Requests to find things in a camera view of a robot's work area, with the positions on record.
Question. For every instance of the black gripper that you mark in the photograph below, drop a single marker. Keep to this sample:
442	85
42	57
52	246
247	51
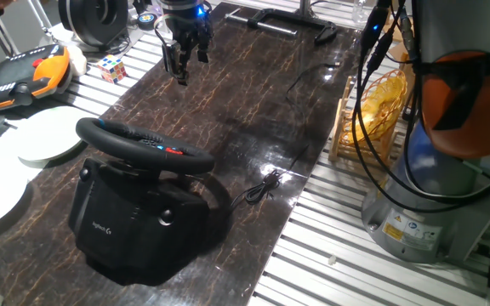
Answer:
187	23

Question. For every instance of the black steering wheel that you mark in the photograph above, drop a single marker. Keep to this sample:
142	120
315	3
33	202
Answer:
151	155

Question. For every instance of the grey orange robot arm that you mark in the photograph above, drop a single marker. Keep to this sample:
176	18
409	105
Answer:
462	25

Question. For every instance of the black steering wheel base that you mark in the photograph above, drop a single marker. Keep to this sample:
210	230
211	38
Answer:
134	229

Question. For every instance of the Rubik's cube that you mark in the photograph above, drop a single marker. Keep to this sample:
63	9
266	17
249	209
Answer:
112	69

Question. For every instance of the black filament spool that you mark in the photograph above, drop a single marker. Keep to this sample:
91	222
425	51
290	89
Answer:
96	21

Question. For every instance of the white plastic lump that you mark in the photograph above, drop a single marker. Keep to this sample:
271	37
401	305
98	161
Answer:
77	59

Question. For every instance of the clear plastic bottle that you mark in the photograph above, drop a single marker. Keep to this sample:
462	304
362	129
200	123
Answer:
362	10

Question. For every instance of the orange black teach pendant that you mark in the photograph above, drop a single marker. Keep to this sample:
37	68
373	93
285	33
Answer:
7	76

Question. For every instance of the small white scrap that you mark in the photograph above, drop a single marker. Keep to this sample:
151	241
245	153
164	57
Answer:
332	259

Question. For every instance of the aluminium frame post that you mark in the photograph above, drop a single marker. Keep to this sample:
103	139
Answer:
305	6

